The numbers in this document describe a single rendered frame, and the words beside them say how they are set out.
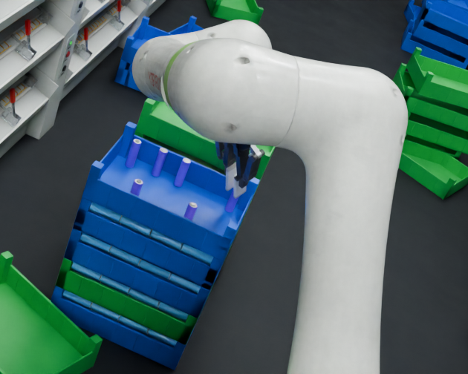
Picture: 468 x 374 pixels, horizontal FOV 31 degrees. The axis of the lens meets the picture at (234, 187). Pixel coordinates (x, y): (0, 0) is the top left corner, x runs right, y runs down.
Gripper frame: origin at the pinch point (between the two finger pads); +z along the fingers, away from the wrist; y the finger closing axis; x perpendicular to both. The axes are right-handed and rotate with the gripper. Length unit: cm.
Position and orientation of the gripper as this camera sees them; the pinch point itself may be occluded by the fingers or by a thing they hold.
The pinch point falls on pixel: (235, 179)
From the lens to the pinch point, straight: 169.5
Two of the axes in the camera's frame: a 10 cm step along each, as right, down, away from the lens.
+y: -6.7, -5.9, 4.5
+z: -0.1, 6.1, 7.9
